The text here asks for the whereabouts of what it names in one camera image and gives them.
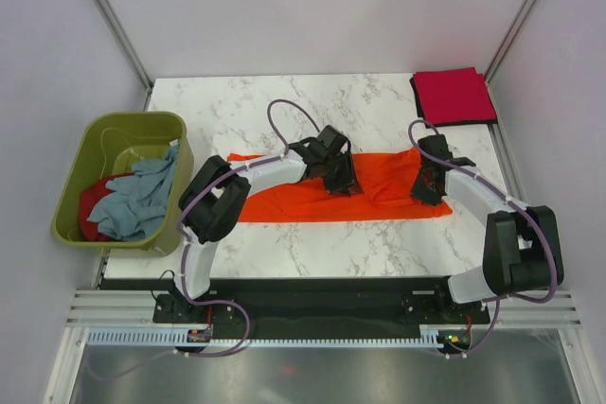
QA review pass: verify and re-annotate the left aluminium frame post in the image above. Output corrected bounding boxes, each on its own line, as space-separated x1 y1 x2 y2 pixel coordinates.
93 0 153 95

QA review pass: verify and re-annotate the orange t shirt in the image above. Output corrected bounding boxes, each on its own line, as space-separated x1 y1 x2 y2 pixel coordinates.
239 149 453 223

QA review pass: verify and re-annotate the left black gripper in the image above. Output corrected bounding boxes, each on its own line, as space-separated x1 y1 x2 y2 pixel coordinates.
320 152 362 199

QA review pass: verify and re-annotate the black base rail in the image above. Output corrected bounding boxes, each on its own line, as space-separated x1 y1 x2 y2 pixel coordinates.
153 277 490 339

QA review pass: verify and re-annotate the white slotted cable duct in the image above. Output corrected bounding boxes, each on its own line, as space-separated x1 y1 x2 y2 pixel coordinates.
87 327 443 349

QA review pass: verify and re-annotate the aluminium frame post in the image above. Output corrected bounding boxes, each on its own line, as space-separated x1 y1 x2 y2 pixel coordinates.
93 0 153 95
484 0 540 86

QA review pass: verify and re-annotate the dark red t shirt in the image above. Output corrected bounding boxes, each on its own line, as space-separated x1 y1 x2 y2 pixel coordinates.
78 173 131 242

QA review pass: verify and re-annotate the light blue t shirt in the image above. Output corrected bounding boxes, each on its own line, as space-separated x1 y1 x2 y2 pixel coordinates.
88 141 180 241

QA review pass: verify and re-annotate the olive green plastic bin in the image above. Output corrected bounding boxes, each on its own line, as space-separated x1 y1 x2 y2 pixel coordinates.
51 112 194 256

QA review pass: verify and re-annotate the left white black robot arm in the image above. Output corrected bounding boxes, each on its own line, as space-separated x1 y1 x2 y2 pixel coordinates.
169 126 361 322

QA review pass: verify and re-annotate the right aluminium frame post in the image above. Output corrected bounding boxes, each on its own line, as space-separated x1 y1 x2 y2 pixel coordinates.
484 0 540 86

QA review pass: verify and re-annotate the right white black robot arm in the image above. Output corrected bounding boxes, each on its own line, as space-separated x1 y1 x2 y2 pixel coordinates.
411 134 564 323

